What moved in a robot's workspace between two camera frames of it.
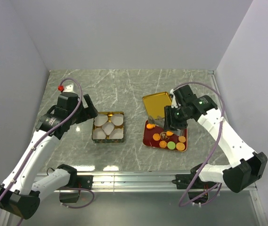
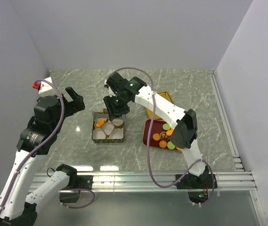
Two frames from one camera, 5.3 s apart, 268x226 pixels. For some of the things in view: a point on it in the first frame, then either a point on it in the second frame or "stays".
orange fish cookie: (169, 133) stays
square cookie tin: (109, 127) stays
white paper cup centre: (108, 127) stays
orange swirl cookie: (163, 144) stays
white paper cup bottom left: (98, 133) stays
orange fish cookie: (150, 126) → (99, 124)
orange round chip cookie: (156, 137) stays
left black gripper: (88, 112) → (59, 99)
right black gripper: (169, 121) → (113, 110)
